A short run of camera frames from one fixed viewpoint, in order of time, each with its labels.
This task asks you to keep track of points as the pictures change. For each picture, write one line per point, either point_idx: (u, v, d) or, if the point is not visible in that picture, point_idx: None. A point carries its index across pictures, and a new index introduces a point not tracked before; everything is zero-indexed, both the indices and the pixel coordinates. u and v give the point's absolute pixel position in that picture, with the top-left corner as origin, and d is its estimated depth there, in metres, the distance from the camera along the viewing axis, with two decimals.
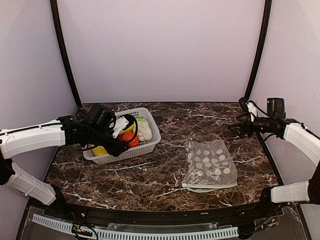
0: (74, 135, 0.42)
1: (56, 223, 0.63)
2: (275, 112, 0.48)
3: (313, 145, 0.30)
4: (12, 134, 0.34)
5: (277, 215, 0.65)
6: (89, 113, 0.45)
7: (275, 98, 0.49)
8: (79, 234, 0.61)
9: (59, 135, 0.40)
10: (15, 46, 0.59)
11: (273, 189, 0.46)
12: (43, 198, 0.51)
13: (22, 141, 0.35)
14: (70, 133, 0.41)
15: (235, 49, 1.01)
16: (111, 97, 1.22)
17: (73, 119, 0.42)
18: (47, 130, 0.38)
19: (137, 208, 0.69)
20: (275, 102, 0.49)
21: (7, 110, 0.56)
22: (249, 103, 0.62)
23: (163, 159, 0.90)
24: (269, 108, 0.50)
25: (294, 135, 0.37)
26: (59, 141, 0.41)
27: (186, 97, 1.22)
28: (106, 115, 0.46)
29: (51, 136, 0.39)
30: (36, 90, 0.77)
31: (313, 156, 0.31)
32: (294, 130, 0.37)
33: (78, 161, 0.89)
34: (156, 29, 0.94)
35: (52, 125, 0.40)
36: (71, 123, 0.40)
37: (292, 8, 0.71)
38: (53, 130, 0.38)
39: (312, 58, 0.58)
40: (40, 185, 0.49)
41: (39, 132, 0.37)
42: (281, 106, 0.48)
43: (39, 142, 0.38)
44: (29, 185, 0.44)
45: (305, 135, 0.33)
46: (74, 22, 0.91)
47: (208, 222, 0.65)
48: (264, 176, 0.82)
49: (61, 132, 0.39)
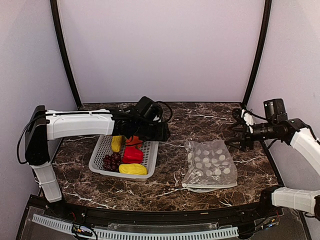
0: (121, 127, 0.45)
1: (56, 223, 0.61)
2: (276, 114, 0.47)
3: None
4: (60, 116, 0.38)
5: (277, 215, 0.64)
6: (136, 106, 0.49)
7: (273, 100, 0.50)
8: (79, 234, 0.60)
9: (108, 125, 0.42)
10: (15, 46, 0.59)
11: (273, 193, 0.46)
12: (50, 195, 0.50)
13: (70, 125, 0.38)
14: (118, 123, 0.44)
15: (234, 49, 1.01)
16: (111, 97, 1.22)
17: (121, 111, 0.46)
18: (96, 117, 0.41)
19: (137, 208, 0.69)
20: (277, 106, 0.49)
21: (7, 109, 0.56)
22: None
23: (163, 159, 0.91)
24: (268, 112, 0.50)
25: (303, 144, 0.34)
26: (107, 130, 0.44)
27: (185, 97, 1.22)
28: (154, 109, 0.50)
29: (101, 124, 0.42)
30: (35, 89, 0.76)
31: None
32: (304, 139, 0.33)
33: (78, 161, 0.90)
34: (156, 29, 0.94)
35: (102, 114, 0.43)
36: (120, 113, 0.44)
37: (292, 7, 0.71)
38: (103, 118, 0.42)
39: (312, 58, 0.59)
40: (56, 181, 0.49)
41: (90, 118, 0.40)
42: (281, 108, 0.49)
43: (89, 128, 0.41)
44: (50, 178, 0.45)
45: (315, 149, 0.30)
46: (74, 23, 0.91)
47: (207, 222, 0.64)
48: (265, 176, 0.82)
49: (111, 122, 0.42)
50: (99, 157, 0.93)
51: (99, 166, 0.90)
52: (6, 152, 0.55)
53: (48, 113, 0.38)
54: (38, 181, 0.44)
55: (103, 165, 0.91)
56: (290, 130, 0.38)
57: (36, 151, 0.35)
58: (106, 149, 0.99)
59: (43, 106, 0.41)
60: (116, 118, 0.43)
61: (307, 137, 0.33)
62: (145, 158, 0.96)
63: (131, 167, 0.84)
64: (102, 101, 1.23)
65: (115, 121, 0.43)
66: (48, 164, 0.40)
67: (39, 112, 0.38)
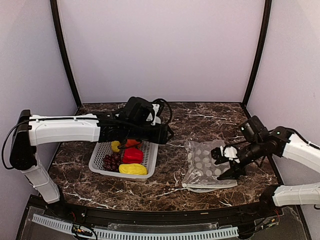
0: (109, 133, 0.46)
1: (56, 223, 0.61)
2: (257, 133, 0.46)
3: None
4: (43, 121, 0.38)
5: (277, 215, 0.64)
6: (125, 108, 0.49)
7: (248, 120, 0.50)
8: (79, 234, 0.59)
9: (94, 132, 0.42)
10: (15, 46, 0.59)
11: (275, 197, 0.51)
12: (48, 196, 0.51)
13: (53, 131, 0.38)
14: (105, 130, 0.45)
15: (234, 49, 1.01)
16: (111, 97, 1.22)
17: (110, 116, 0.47)
18: (81, 123, 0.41)
19: (137, 208, 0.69)
20: (249, 126, 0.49)
21: (7, 109, 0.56)
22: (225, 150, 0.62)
23: (163, 159, 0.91)
24: (247, 133, 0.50)
25: (298, 152, 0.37)
26: (93, 136, 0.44)
27: (185, 97, 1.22)
28: (142, 109, 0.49)
29: (86, 131, 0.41)
30: (36, 89, 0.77)
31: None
32: (298, 147, 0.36)
33: (78, 161, 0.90)
34: (156, 29, 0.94)
35: (88, 119, 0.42)
36: (107, 120, 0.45)
37: (292, 7, 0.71)
38: (88, 125, 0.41)
39: (312, 58, 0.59)
40: (51, 183, 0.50)
41: (74, 124, 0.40)
42: (258, 125, 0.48)
43: (73, 134, 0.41)
44: (43, 180, 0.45)
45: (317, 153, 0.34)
46: (74, 23, 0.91)
47: (208, 222, 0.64)
48: (264, 176, 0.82)
49: (97, 128, 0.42)
50: (99, 157, 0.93)
51: (99, 166, 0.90)
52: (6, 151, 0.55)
53: (31, 119, 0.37)
54: (32, 184, 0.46)
55: (103, 165, 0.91)
56: (280, 143, 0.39)
57: (20, 157, 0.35)
58: (107, 149, 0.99)
59: (28, 110, 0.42)
60: (102, 125, 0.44)
61: (298, 145, 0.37)
62: (145, 158, 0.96)
63: (131, 167, 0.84)
64: (102, 101, 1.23)
65: (101, 128, 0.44)
66: (35, 168, 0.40)
67: (24, 117, 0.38)
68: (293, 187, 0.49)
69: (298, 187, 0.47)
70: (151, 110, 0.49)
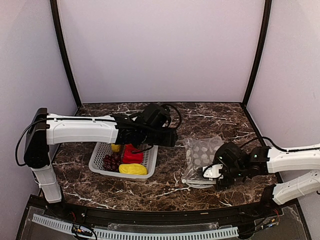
0: (125, 136, 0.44)
1: (56, 224, 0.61)
2: (235, 162, 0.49)
3: (315, 159, 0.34)
4: (61, 121, 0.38)
5: (277, 215, 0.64)
6: (144, 112, 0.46)
7: (225, 149, 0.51)
8: (79, 234, 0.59)
9: (111, 134, 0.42)
10: (15, 46, 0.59)
11: (275, 197, 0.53)
12: (50, 196, 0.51)
13: (72, 131, 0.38)
14: (122, 133, 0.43)
15: (234, 49, 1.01)
16: (111, 97, 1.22)
17: (127, 119, 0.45)
18: (100, 125, 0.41)
19: (137, 208, 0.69)
20: (228, 154, 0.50)
21: (7, 110, 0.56)
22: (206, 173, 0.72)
23: (163, 159, 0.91)
24: (227, 160, 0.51)
25: (282, 164, 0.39)
26: (110, 138, 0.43)
27: (186, 97, 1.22)
28: (161, 116, 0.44)
29: (104, 132, 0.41)
30: (36, 89, 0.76)
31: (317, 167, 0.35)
32: (277, 158, 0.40)
33: (78, 161, 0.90)
34: (156, 29, 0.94)
35: (106, 121, 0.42)
36: (124, 122, 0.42)
37: (292, 8, 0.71)
38: (106, 126, 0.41)
39: (312, 59, 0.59)
40: (56, 183, 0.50)
41: (93, 125, 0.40)
42: (236, 151, 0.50)
43: (91, 135, 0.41)
44: (50, 182, 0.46)
45: (295, 157, 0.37)
46: (74, 23, 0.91)
47: (207, 222, 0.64)
48: (265, 176, 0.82)
49: (115, 131, 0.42)
50: (99, 157, 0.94)
51: (99, 166, 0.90)
52: (5, 152, 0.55)
53: (49, 118, 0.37)
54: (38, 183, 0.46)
55: (103, 165, 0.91)
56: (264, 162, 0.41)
57: (36, 155, 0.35)
58: (107, 150, 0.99)
59: (46, 109, 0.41)
60: (121, 127, 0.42)
61: (278, 156, 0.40)
62: (145, 158, 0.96)
63: (131, 167, 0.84)
64: (102, 101, 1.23)
65: (119, 130, 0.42)
66: (47, 168, 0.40)
67: (41, 115, 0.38)
68: (289, 181, 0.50)
69: (294, 181, 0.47)
70: (170, 117, 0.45)
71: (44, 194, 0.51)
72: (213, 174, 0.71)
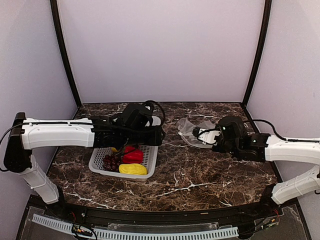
0: (103, 139, 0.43)
1: (56, 224, 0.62)
2: (238, 136, 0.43)
3: (316, 151, 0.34)
4: (36, 125, 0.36)
5: (277, 215, 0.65)
6: (123, 114, 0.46)
7: (234, 123, 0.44)
8: (79, 234, 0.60)
9: (87, 138, 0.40)
10: (15, 47, 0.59)
11: (274, 196, 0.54)
12: (47, 196, 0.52)
13: (46, 136, 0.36)
14: (99, 136, 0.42)
15: (234, 49, 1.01)
16: (110, 97, 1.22)
17: (105, 121, 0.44)
18: (75, 128, 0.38)
19: (137, 208, 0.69)
20: (235, 127, 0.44)
21: (7, 110, 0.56)
22: (201, 134, 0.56)
23: (163, 158, 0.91)
24: (227, 135, 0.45)
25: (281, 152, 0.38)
26: (87, 142, 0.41)
27: (186, 97, 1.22)
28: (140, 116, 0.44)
29: (80, 136, 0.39)
30: (36, 89, 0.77)
31: (312, 159, 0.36)
32: (276, 146, 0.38)
33: (78, 161, 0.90)
34: (156, 29, 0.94)
35: (83, 125, 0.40)
36: (100, 125, 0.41)
37: (292, 8, 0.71)
38: (81, 130, 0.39)
39: (311, 59, 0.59)
40: (48, 184, 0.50)
41: (68, 129, 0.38)
42: (242, 128, 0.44)
43: (67, 139, 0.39)
44: (40, 182, 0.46)
45: (295, 147, 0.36)
46: (74, 22, 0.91)
47: (208, 222, 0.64)
48: (265, 176, 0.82)
49: (91, 134, 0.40)
50: (99, 158, 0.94)
51: (99, 166, 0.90)
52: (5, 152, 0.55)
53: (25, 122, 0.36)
54: (30, 185, 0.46)
55: (103, 165, 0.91)
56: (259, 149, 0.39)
57: (14, 160, 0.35)
58: (107, 150, 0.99)
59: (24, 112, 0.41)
60: (96, 130, 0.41)
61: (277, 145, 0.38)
62: (145, 158, 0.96)
63: (131, 167, 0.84)
64: (102, 101, 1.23)
65: (96, 133, 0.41)
66: (30, 170, 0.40)
67: (18, 120, 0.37)
68: (288, 181, 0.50)
69: (292, 180, 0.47)
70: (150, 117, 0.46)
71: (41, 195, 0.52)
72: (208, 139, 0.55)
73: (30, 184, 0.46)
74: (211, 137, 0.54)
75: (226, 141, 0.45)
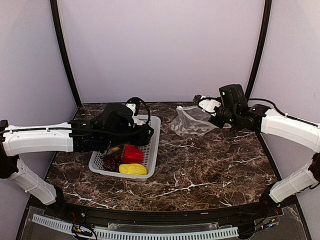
0: (83, 143, 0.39)
1: (56, 224, 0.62)
2: (236, 103, 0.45)
3: (310, 134, 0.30)
4: (16, 132, 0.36)
5: (277, 215, 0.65)
6: (102, 115, 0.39)
7: (233, 89, 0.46)
8: (79, 234, 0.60)
9: (66, 142, 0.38)
10: (15, 47, 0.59)
11: (271, 193, 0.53)
12: (43, 198, 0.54)
13: (26, 143, 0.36)
14: (78, 141, 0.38)
15: (235, 49, 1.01)
16: (110, 97, 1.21)
17: (86, 125, 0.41)
18: (54, 134, 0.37)
19: (137, 208, 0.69)
20: (232, 94, 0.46)
21: (7, 110, 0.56)
22: (202, 101, 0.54)
23: (163, 159, 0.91)
24: (226, 101, 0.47)
25: (275, 125, 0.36)
26: (66, 147, 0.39)
27: (186, 97, 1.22)
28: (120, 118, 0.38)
29: (59, 141, 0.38)
30: (36, 89, 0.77)
31: (306, 142, 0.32)
32: (273, 119, 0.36)
33: (78, 161, 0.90)
34: (156, 29, 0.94)
35: (61, 129, 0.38)
36: (77, 130, 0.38)
37: (292, 8, 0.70)
38: (59, 136, 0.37)
39: (312, 59, 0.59)
40: (42, 186, 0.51)
41: (46, 135, 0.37)
42: (241, 96, 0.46)
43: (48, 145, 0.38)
44: (32, 184, 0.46)
45: (291, 125, 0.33)
46: (74, 22, 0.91)
47: (208, 222, 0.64)
48: (265, 176, 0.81)
49: (68, 139, 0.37)
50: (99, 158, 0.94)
51: (99, 166, 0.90)
52: None
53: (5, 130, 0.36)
54: (24, 189, 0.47)
55: (103, 165, 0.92)
56: (256, 118, 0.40)
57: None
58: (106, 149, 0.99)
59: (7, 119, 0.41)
60: (74, 135, 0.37)
61: (275, 118, 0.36)
62: (145, 158, 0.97)
63: (131, 167, 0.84)
64: (101, 101, 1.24)
65: (74, 138, 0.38)
66: (17, 174, 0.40)
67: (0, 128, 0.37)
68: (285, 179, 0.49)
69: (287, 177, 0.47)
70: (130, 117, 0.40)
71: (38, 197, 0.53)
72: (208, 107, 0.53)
73: (23, 188, 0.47)
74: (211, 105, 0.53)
75: (224, 111, 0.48)
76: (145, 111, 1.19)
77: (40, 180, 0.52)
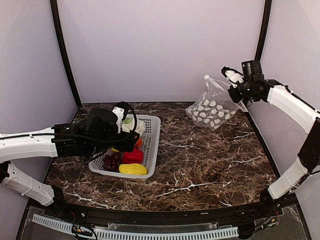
0: (66, 148, 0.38)
1: (56, 224, 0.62)
2: (252, 75, 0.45)
3: (305, 115, 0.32)
4: (3, 140, 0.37)
5: (277, 215, 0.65)
6: (86, 120, 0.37)
7: (252, 61, 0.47)
8: (79, 234, 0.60)
9: (49, 148, 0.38)
10: (15, 47, 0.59)
11: (270, 189, 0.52)
12: (41, 200, 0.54)
13: (13, 150, 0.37)
14: (61, 146, 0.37)
15: (235, 49, 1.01)
16: (110, 97, 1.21)
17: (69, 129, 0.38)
18: (36, 140, 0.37)
19: (137, 208, 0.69)
20: (250, 65, 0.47)
21: (7, 110, 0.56)
22: (227, 71, 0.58)
23: (163, 159, 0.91)
24: (245, 73, 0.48)
25: (280, 99, 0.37)
26: (51, 152, 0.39)
27: (185, 97, 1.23)
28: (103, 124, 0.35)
29: (43, 147, 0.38)
30: (35, 88, 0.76)
31: (300, 120, 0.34)
32: (281, 93, 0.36)
33: (78, 161, 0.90)
34: (156, 28, 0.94)
35: (44, 135, 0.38)
36: (60, 134, 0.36)
37: (293, 8, 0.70)
38: (41, 142, 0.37)
39: (312, 59, 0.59)
40: (37, 187, 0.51)
41: (29, 142, 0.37)
42: (258, 68, 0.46)
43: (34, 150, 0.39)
44: (26, 187, 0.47)
45: (293, 101, 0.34)
46: (74, 22, 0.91)
47: (208, 222, 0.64)
48: (265, 176, 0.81)
49: (51, 145, 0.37)
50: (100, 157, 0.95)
51: (99, 166, 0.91)
52: None
53: None
54: (20, 192, 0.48)
55: (103, 165, 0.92)
56: (265, 88, 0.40)
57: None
58: None
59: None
60: (57, 141, 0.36)
61: (283, 92, 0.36)
62: (145, 158, 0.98)
63: (131, 167, 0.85)
64: (101, 101, 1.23)
65: (57, 144, 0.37)
66: (9, 179, 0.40)
67: None
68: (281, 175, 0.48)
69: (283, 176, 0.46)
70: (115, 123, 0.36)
71: (36, 199, 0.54)
72: (232, 77, 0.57)
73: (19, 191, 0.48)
74: (235, 78, 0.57)
75: (241, 84, 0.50)
76: (145, 111, 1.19)
77: (35, 182, 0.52)
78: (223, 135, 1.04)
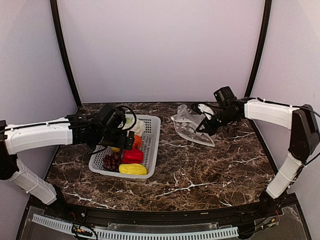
0: (81, 135, 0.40)
1: (56, 224, 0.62)
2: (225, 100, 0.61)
3: (282, 113, 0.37)
4: (17, 130, 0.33)
5: (277, 215, 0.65)
6: (100, 112, 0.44)
7: (221, 89, 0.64)
8: (79, 234, 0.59)
9: (66, 135, 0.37)
10: (15, 47, 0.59)
11: (268, 189, 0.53)
12: (44, 197, 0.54)
13: (31, 138, 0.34)
14: (77, 132, 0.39)
15: (235, 49, 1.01)
16: (110, 97, 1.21)
17: (82, 117, 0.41)
18: (54, 128, 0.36)
19: (137, 208, 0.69)
20: (222, 94, 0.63)
21: (7, 110, 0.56)
22: (200, 105, 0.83)
23: (162, 158, 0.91)
24: (219, 101, 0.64)
25: (255, 109, 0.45)
26: (66, 140, 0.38)
27: (185, 97, 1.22)
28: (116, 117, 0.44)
29: (61, 135, 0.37)
30: (35, 88, 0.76)
31: (282, 121, 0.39)
32: (253, 105, 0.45)
33: (78, 161, 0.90)
34: (156, 28, 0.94)
35: (60, 123, 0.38)
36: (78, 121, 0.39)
37: (292, 8, 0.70)
38: (60, 128, 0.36)
39: (312, 59, 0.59)
40: (42, 184, 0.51)
41: (48, 129, 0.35)
42: (228, 94, 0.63)
43: (50, 140, 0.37)
44: (32, 183, 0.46)
45: (266, 107, 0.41)
46: (74, 22, 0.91)
47: (207, 222, 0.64)
48: (265, 176, 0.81)
49: (69, 131, 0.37)
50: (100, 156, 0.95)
51: (99, 166, 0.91)
52: None
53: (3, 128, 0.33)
54: (25, 189, 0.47)
55: (103, 165, 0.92)
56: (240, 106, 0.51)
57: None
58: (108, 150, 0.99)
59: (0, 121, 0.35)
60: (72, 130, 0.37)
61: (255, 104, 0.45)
62: (145, 158, 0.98)
63: (131, 167, 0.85)
64: (102, 101, 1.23)
65: (74, 131, 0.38)
66: (19, 173, 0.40)
67: None
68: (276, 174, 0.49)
69: (281, 178, 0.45)
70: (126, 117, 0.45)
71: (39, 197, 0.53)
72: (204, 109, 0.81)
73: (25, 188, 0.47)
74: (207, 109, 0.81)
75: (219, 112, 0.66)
76: (145, 111, 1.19)
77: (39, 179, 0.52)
78: (223, 135, 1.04)
